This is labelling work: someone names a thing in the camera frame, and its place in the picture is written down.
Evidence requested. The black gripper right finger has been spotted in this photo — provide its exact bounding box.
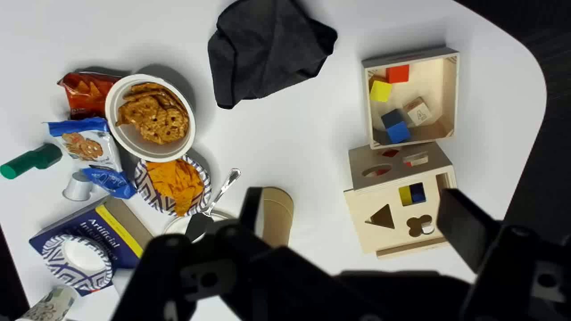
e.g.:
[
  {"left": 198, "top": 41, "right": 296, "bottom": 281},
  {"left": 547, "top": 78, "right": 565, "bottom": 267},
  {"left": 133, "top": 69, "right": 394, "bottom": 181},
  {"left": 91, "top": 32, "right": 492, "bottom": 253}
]
[{"left": 435, "top": 185, "right": 571, "bottom": 321}]

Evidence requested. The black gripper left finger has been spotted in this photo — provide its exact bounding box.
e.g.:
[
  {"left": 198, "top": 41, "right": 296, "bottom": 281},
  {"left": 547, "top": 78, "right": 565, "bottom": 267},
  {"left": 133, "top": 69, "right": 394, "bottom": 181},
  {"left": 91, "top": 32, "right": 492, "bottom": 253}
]
[{"left": 112, "top": 185, "right": 281, "bottom": 321}]

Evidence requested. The dark grey microfibre cloth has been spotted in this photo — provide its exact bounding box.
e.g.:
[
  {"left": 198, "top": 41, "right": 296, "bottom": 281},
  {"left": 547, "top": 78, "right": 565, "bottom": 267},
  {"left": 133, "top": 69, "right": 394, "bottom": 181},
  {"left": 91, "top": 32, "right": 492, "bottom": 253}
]
[{"left": 205, "top": 0, "right": 339, "bottom": 110}]

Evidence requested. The blue patterned paper bowl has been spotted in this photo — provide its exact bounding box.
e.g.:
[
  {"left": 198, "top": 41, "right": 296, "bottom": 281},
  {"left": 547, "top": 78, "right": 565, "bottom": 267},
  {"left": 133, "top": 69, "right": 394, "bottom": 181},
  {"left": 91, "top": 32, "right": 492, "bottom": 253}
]
[
  {"left": 132, "top": 155, "right": 212, "bottom": 219},
  {"left": 39, "top": 231, "right": 114, "bottom": 297}
]

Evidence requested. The blue box with yellow stripe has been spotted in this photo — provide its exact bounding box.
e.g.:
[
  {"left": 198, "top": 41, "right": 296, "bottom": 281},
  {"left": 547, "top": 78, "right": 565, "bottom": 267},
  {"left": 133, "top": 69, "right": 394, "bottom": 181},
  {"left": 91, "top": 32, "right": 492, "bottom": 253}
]
[{"left": 26, "top": 194, "right": 155, "bottom": 272}]

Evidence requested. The silver metal spoon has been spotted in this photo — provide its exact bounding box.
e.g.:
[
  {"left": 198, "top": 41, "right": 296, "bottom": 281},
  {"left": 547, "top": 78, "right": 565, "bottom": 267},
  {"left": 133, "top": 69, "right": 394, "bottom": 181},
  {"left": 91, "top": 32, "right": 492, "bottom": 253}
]
[{"left": 183, "top": 167, "right": 242, "bottom": 238}]

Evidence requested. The small silver pod cup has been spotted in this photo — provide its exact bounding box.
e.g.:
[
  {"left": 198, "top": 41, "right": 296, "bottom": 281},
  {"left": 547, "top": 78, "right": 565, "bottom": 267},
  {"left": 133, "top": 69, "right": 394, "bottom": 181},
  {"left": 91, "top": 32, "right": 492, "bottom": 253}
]
[{"left": 60, "top": 171, "right": 99, "bottom": 203}]

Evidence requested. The white round bowl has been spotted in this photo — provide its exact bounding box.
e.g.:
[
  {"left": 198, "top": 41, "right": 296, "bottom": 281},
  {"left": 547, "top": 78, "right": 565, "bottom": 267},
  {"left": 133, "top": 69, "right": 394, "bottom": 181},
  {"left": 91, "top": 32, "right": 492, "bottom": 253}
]
[{"left": 103, "top": 71, "right": 198, "bottom": 164}]

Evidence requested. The wooden shape sorter cube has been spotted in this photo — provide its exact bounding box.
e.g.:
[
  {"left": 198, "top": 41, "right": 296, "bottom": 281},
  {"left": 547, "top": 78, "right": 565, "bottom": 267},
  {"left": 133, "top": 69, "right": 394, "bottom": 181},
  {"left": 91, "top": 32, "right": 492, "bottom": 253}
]
[{"left": 342, "top": 140, "right": 460, "bottom": 258}]

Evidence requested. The brown pretzel crisps pile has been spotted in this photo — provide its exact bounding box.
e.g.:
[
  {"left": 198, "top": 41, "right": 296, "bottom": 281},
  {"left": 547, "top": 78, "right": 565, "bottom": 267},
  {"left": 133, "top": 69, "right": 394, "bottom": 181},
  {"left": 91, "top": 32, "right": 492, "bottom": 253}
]
[{"left": 116, "top": 82, "right": 190, "bottom": 146}]

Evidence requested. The blue white pretzel bag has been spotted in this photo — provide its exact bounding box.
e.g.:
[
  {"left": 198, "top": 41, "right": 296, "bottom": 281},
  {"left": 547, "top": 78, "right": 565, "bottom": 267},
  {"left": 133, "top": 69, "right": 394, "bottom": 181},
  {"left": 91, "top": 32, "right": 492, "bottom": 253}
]
[{"left": 46, "top": 115, "right": 139, "bottom": 201}]

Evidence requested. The natural wooden block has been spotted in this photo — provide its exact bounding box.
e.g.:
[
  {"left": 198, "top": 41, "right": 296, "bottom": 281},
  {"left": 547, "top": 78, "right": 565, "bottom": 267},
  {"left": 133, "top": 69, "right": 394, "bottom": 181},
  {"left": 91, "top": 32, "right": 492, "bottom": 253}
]
[{"left": 403, "top": 96, "right": 435, "bottom": 128}]

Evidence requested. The blue wooden block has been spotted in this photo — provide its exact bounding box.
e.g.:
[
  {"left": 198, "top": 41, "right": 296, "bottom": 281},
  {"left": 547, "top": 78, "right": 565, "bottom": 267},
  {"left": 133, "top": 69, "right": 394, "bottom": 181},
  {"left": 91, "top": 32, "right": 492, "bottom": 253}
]
[{"left": 380, "top": 107, "right": 414, "bottom": 144}]

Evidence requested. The green cylindrical bottle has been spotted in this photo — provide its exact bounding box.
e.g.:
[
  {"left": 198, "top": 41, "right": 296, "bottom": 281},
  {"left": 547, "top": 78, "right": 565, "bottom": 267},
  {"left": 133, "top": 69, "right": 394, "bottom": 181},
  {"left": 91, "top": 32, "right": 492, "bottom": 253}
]
[{"left": 0, "top": 140, "right": 64, "bottom": 181}]

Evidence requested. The open wooden block box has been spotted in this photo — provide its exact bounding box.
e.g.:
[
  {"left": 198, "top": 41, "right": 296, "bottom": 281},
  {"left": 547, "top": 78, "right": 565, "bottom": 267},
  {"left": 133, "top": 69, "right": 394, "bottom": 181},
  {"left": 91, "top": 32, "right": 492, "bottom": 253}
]
[{"left": 360, "top": 44, "right": 462, "bottom": 149}]

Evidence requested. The red orange chip bag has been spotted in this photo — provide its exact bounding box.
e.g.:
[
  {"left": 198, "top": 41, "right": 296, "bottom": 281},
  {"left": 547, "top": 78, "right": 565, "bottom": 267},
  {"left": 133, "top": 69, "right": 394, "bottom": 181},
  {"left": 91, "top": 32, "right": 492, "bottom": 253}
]
[{"left": 57, "top": 67, "right": 130, "bottom": 119}]

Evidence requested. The yellow wooden block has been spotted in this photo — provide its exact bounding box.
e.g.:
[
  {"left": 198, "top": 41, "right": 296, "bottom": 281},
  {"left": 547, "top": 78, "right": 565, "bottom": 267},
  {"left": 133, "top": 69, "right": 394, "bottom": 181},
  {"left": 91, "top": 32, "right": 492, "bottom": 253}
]
[{"left": 369, "top": 78, "right": 394, "bottom": 103}]

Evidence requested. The red wooden block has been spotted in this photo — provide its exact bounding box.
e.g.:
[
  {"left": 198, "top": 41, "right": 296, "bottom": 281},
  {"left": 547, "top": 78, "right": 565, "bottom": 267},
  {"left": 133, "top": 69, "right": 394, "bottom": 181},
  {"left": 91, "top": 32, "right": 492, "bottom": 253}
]
[{"left": 383, "top": 62, "right": 410, "bottom": 85}]

